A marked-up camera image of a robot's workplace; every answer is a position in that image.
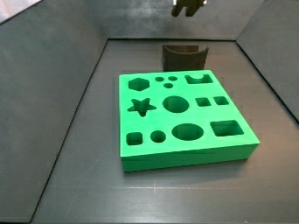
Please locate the green foam shape fixture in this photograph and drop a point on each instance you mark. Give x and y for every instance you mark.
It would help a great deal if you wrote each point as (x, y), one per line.
(178, 120)

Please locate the dark grey curved stand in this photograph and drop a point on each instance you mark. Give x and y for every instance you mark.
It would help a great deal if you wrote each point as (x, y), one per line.
(184, 57)

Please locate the brown square-circle object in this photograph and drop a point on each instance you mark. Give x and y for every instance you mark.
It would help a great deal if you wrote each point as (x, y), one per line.
(190, 5)

